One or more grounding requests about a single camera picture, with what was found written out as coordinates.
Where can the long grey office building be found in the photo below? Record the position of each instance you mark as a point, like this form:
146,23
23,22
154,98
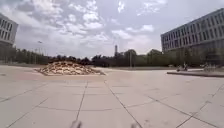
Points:
200,36

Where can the low raised kerb edge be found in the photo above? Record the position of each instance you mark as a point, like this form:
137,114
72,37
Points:
196,73

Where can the street lamp pole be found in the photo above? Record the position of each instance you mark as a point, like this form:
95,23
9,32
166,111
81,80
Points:
40,50

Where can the row of trees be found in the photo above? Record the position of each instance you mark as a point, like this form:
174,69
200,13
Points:
140,59

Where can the mound of pale rocks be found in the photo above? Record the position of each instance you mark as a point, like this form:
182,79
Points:
68,68

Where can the distant slender tower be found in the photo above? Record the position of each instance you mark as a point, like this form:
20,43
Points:
116,50

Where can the group of people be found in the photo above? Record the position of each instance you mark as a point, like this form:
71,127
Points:
183,67

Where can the grey multi-storey building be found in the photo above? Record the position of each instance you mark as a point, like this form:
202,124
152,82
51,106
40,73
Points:
6,31

